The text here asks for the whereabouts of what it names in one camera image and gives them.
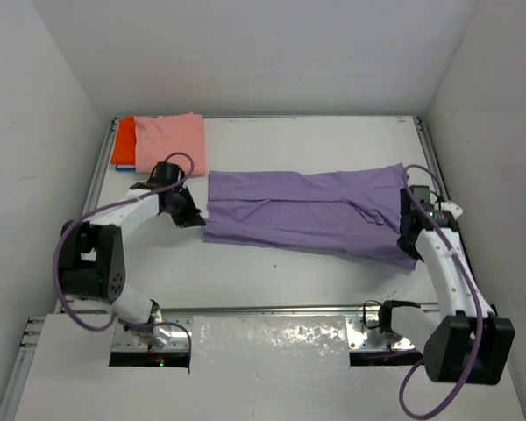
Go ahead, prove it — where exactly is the purple t-shirt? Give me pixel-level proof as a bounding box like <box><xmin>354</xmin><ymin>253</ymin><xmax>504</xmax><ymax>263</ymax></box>
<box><xmin>203</xmin><ymin>164</ymin><xmax>416</xmax><ymax>271</ymax></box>

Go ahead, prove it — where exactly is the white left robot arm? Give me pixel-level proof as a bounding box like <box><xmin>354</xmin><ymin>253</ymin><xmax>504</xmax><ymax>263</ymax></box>
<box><xmin>53</xmin><ymin>160</ymin><xmax>205</xmax><ymax>338</ymax></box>

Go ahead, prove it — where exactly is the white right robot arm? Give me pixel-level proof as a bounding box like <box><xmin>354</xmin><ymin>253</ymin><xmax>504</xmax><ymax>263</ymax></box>
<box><xmin>375</xmin><ymin>185</ymin><xmax>515</xmax><ymax>385</ymax></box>

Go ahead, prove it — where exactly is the folded pink t-shirt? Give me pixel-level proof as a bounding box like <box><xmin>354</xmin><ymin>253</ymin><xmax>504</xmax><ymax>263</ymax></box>
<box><xmin>134</xmin><ymin>113</ymin><xmax>207</xmax><ymax>177</ymax></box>

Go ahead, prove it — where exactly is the folded orange t-shirt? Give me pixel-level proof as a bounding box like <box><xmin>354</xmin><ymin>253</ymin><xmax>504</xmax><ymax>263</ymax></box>
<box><xmin>110</xmin><ymin>116</ymin><xmax>137</xmax><ymax>166</ymax></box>

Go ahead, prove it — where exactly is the white foam front cover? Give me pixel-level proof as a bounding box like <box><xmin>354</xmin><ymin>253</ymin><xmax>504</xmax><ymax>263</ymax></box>
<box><xmin>12</xmin><ymin>311</ymin><xmax>526</xmax><ymax>421</ymax></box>

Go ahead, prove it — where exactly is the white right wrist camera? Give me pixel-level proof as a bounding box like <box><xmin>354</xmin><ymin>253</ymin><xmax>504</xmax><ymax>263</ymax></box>
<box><xmin>441</xmin><ymin>201</ymin><xmax>464</xmax><ymax>220</ymax></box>

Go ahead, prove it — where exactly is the aluminium left table rail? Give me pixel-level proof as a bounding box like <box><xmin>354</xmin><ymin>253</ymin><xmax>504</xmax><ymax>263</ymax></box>
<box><xmin>52</xmin><ymin>117</ymin><xmax>119</xmax><ymax>314</ymax></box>

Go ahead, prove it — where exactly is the aluminium table rail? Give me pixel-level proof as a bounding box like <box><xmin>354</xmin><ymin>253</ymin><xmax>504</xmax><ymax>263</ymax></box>
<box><xmin>414</xmin><ymin>116</ymin><xmax>473</xmax><ymax>273</ymax></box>
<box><xmin>52</xmin><ymin>117</ymin><xmax>119</xmax><ymax>314</ymax></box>
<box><xmin>60</xmin><ymin>302</ymin><xmax>444</xmax><ymax>318</ymax></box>

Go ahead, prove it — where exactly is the aluminium right table rail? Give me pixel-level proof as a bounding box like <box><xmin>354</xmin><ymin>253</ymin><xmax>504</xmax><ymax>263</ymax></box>
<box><xmin>414</xmin><ymin>116</ymin><xmax>473</xmax><ymax>273</ymax></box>

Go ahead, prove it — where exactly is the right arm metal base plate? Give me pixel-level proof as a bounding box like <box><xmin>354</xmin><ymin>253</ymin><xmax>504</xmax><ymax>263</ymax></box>
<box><xmin>345</xmin><ymin>314</ymin><xmax>415</xmax><ymax>353</ymax></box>

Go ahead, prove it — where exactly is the aluminium front table rail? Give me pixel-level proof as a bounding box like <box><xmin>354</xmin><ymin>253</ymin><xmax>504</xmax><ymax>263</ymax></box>
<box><xmin>60</xmin><ymin>302</ymin><xmax>444</xmax><ymax>318</ymax></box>

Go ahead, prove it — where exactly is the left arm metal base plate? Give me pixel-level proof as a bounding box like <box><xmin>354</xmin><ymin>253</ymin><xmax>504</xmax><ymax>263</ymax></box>
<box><xmin>111</xmin><ymin>318</ymin><xmax>193</xmax><ymax>352</ymax></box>

